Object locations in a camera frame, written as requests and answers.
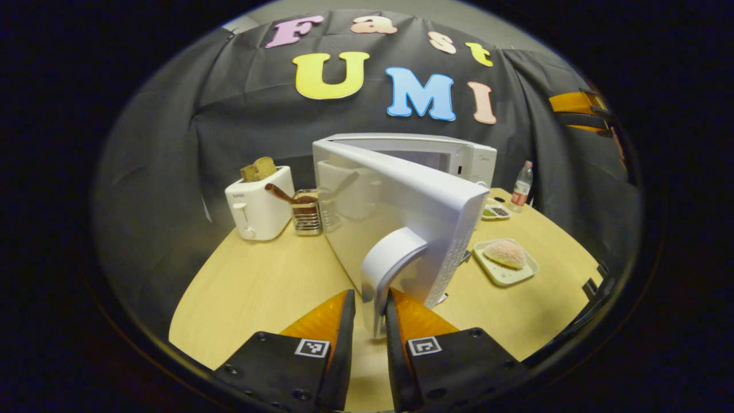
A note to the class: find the white toaster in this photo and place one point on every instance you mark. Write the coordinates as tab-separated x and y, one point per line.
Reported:
258	209

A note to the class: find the white microwave oven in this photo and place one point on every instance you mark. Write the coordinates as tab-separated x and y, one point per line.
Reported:
413	201

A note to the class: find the divided dish of beans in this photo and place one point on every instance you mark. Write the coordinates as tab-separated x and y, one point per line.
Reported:
496	211

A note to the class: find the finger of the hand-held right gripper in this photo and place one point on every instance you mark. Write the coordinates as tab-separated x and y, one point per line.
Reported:
585	121
576	102

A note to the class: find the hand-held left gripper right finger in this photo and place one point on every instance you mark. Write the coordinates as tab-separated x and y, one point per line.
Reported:
395	367

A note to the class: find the sesame bun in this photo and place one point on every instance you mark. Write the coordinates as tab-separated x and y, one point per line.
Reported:
506	253

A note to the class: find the wooden spoon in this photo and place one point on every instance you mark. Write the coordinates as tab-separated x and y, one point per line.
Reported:
281	193

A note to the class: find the pale rectangular plate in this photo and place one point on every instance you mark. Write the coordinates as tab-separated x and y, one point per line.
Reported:
504	276

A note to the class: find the plastic water bottle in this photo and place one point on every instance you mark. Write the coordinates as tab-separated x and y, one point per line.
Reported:
521	189

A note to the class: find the brown toast slice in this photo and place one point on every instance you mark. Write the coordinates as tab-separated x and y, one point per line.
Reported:
259	170

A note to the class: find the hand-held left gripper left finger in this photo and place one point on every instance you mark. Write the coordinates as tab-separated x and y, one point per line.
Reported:
341	355

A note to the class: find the black backdrop cloth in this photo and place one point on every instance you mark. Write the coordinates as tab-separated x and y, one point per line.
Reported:
172	143

